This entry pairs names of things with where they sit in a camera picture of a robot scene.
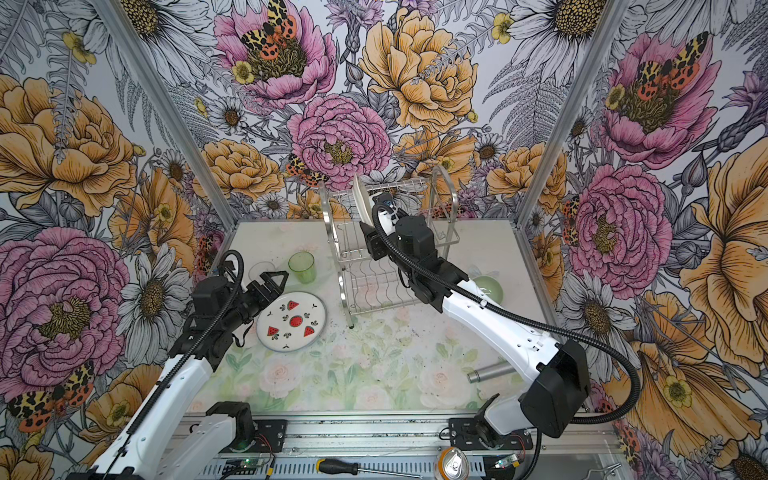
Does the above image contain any grey metal cylinder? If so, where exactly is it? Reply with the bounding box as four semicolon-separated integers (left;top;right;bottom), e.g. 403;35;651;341
467;362;516;384

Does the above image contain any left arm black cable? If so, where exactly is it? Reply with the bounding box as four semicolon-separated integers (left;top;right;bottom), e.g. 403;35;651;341
107;249;246;463

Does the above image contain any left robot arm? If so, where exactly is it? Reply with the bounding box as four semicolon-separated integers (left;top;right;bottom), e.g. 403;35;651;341
79;271;288;479

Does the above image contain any aluminium front rail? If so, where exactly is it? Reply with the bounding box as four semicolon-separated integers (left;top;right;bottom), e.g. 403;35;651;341
113;413;619;463

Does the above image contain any cream white plate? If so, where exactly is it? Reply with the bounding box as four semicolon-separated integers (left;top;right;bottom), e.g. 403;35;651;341
352;176;373;226

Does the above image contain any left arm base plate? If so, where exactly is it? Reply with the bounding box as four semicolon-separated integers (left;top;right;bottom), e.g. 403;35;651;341
230;419;288;454

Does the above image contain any steel two-tier dish rack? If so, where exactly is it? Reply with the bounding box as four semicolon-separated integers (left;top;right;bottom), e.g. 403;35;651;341
319;166;460;328

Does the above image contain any green glass tumbler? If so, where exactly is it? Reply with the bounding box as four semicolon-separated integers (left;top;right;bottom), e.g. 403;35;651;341
288;251;316;284

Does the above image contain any clear faceted glass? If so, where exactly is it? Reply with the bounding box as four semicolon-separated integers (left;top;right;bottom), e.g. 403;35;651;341
248;261;275;281

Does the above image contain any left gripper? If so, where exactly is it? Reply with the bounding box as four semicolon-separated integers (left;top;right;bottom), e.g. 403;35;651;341
222;272;289;330

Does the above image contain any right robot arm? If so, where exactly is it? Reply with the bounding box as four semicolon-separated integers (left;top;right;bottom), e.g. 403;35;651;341
359;212;589;445

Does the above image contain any black yellow screwdriver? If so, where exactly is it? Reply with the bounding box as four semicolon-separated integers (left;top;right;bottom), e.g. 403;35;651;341
316;458;421;479

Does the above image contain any roll of tape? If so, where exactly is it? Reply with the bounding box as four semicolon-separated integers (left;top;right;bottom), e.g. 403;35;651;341
433;447;470;480

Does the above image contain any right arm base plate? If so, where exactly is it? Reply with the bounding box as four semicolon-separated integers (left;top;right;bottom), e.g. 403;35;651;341
439;417;534;451

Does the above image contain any light green ceramic bowl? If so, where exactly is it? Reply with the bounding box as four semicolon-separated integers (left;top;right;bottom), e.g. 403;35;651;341
474;275;504;305

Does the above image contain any white patterned plate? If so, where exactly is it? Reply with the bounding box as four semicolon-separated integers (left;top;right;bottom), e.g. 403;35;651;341
256;292;327;353

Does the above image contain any green circuit board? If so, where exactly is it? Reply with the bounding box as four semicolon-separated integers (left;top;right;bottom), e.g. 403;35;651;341
222;458;270;479

